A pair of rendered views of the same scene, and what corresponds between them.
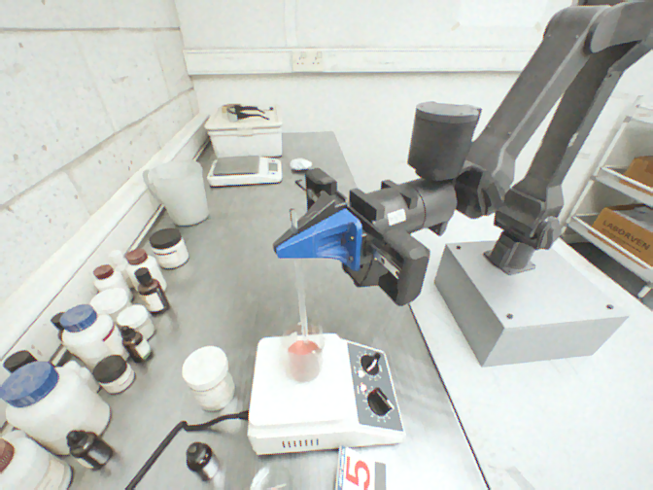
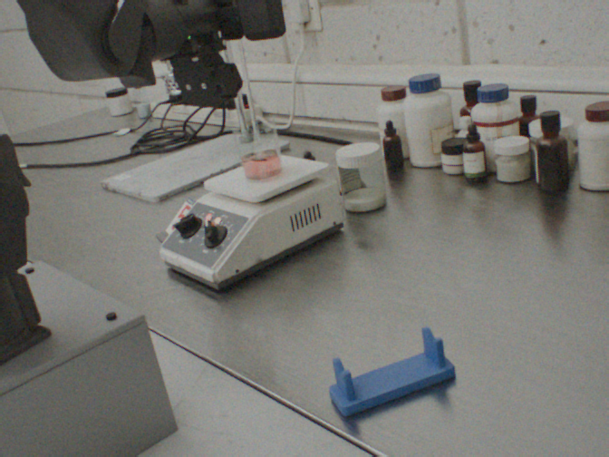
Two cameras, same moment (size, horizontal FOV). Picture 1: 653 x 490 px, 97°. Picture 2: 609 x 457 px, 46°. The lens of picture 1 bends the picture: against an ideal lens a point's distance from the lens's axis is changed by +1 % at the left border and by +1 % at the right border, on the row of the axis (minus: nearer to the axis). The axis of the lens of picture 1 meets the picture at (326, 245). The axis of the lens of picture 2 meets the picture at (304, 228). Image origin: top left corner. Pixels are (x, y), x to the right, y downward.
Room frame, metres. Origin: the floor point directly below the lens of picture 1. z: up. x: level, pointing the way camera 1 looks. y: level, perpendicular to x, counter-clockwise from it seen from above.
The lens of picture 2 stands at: (0.95, -0.38, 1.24)
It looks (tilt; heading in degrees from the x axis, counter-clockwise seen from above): 22 degrees down; 148
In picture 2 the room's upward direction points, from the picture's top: 11 degrees counter-clockwise
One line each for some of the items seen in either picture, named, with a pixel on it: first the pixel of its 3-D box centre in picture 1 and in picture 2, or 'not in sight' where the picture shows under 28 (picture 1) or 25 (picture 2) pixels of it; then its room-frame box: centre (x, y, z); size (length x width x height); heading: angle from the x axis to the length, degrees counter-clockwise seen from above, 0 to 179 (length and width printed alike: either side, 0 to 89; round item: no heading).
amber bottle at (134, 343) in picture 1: (133, 341); (474, 150); (0.29, 0.32, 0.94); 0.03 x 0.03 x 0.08
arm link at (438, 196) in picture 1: (429, 201); (138, 34); (0.30, -0.12, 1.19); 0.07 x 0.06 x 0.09; 119
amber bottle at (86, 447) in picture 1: (85, 445); (391, 143); (0.14, 0.30, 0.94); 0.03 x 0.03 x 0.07
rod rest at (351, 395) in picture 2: not in sight; (390, 367); (0.56, -0.09, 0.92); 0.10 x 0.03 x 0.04; 74
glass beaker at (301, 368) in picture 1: (305, 352); (256, 148); (0.21, 0.03, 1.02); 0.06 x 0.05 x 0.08; 72
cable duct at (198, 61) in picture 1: (391, 59); not in sight; (1.64, -0.31, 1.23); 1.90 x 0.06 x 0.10; 96
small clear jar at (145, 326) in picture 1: (137, 324); (512, 160); (0.33, 0.34, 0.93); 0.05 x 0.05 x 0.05
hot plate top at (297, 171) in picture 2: (299, 374); (265, 176); (0.21, 0.04, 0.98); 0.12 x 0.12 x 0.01; 4
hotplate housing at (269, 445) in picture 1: (319, 390); (256, 216); (0.21, 0.01, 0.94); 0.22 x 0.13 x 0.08; 94
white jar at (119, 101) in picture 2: not in sight; (119, 102); (-0.93, 0.28, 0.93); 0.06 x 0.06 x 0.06
